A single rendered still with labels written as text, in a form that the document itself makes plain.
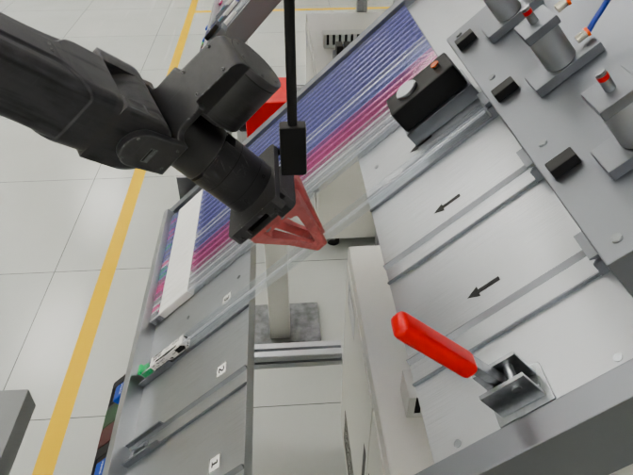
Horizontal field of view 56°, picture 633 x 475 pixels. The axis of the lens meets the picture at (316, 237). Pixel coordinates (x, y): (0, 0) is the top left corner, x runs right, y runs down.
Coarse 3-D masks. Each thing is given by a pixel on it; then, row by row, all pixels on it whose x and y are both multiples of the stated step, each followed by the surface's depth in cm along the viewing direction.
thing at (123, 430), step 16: (160, 240) 95; (160, 256) 93; (144, 304) 84; (144, 320) 81; (144, 336) 79; (144, 352) 78; (128, 368) 75; (128, 384) 72; (128, 400) 71; (128, 416) 70; (112, 432) 68; (128, 432) 68; (112, 448) 65; (128, 448) 67; (112, 464) 64
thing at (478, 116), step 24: (480, 120) 55; (432, 144) 57; (408, 168) 58; (384, 192) 59; (336, 216) 62; (360, 216) 61; (288, 264) 64; (264, 288) 66; (216, 312) 69; (192, 336) 70
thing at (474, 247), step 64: (448, 0) 76; (448, 192) 53; (512, 192) 47; (384, 256) 54; (448, 256) 48; (512, 256) 43; (576, 256) 39; (448, 320) 44; (512, 320) 40; (576, 320) 37; (448, 384) 41; (576, 384) 34; (448, 448) 38
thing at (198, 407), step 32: (224, 288) 74; (192, 320) 75; (224, 320) 69; (192, 352) 70; (224, 352) 65; (160, 384) 71; (192, 384) 66; (224, 384) 61; (160, 416) 67; (192, 416) 62; (224, 416) 58; (160, 448) 63; (192, 448) 58; (224, 448) 55
